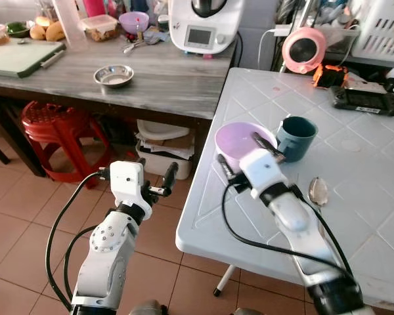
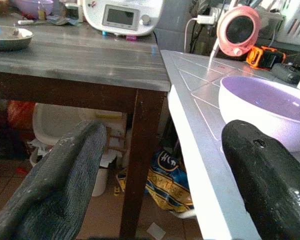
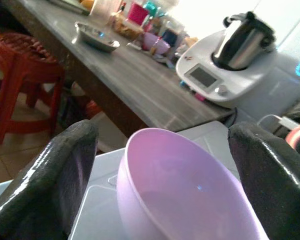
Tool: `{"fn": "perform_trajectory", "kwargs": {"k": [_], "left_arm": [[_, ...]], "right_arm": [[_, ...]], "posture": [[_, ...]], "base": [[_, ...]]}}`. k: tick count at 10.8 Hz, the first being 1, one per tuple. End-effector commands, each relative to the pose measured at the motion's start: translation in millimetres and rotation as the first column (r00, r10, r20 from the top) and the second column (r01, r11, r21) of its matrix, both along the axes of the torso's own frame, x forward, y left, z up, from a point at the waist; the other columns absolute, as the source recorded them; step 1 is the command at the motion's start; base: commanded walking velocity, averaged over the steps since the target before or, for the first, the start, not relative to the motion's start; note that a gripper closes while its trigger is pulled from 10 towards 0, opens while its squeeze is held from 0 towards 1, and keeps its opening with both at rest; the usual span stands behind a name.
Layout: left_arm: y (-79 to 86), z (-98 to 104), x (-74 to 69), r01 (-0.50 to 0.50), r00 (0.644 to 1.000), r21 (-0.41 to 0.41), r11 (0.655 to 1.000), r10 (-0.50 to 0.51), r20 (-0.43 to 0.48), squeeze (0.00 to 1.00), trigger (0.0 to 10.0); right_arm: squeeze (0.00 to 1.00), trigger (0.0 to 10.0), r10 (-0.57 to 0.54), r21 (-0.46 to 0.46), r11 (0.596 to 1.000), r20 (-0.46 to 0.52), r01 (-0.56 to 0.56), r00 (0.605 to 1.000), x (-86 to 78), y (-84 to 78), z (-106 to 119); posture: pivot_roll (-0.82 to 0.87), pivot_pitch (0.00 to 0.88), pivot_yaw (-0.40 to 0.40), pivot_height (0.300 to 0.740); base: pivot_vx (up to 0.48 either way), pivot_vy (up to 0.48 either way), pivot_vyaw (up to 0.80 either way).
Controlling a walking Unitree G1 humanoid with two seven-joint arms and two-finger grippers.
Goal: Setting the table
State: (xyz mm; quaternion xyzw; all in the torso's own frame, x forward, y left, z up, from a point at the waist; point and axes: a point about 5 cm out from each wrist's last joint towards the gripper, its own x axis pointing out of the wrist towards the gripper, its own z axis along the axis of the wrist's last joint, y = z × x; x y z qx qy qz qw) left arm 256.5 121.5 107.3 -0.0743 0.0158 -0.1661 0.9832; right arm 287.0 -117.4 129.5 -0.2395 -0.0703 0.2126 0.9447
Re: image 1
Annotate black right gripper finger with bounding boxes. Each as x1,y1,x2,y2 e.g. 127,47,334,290
216,155,238,182
252,133,287,163

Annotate large purple plastic bowl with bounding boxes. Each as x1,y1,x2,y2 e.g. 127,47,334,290
214,121,278,174

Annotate white storage bin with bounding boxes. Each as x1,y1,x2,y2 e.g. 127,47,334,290
135,119,196,180

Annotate teal mug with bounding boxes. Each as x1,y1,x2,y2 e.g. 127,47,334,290
275,115,318,163

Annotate metal spoon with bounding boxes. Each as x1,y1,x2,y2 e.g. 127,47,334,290
307,177,330,212

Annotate white plastic table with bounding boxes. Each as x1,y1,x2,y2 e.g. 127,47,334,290
175,67,394,310

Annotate grey wood counter table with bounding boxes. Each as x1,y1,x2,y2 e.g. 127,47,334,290
0,30,236,178

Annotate orange and black device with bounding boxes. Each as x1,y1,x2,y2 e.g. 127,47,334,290
313,63,348,90

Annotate red plastic stool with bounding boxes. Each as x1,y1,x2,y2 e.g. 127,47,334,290
20,100,114,186

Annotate small steel bowl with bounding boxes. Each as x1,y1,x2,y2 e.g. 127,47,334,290
93,64,135,89

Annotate pink round appliance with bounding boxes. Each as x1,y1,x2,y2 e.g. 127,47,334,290
281,26,328,75

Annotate black handheld controller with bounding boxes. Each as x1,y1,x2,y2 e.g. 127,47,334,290
331,85,394,117

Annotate robot left leg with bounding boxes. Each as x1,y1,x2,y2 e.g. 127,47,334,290
127,300,169,315

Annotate white kitchen machine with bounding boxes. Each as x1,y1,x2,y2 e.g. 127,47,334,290
168,0,244,58

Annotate clear plastic food container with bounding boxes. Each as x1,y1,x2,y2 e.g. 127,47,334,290
80,14,120,42

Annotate small purple bowl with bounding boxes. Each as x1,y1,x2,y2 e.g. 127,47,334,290
118,10,150,35

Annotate brown bread roll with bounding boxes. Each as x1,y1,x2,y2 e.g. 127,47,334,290
29,24,48,41
45,20,67,43

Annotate white plastic basket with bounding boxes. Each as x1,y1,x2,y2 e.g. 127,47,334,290
350,0,394,64

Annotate green cutting board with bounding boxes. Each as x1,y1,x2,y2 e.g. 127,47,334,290
0,40,68,79

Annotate green bowl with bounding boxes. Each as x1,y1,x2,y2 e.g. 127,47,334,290
5,21,31,39

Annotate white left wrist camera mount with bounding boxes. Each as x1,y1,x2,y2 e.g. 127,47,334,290
110,160,146,205

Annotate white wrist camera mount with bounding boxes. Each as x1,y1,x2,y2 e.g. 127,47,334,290
110,160,146,205
239,149,290,198

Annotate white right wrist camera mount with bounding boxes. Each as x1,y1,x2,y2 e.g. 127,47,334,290
239,149,290,198

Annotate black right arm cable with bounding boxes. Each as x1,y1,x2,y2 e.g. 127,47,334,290
220,178,357,280

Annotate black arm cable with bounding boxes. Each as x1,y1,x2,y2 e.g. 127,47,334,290
45,167,114,310
220,178,357,280

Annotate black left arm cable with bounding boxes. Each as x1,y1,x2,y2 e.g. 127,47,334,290
45,167,114,310

